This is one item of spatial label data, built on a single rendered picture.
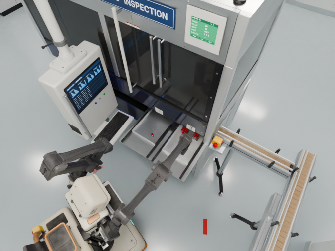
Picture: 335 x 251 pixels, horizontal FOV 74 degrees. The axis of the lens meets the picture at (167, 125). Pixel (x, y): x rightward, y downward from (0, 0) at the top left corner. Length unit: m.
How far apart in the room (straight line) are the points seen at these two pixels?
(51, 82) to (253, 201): 2.41
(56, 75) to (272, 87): 3.18
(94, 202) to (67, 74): 0.90
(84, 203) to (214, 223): 1.69
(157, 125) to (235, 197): 1.34
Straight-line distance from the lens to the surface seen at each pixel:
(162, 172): 1.22
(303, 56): 4.79
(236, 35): 1.19
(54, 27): 1.65
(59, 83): 1.71
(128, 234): 2.42
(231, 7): 1.18
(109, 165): 2.97
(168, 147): 1.99
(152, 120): 2.14
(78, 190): 1.44
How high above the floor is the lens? 2.66
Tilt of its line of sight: 57 degrees down
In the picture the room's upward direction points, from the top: straight up
